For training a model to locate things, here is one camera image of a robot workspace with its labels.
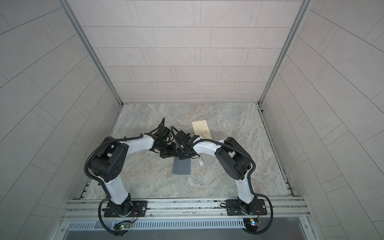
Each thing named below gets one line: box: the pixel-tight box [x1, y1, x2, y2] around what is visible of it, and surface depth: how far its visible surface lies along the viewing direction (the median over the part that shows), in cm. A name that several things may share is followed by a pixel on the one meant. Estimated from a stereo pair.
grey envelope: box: [172, 156, 191, 175], surface depth 86 cm
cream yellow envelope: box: [191, 120, 212, 140], surface depth 104 cm
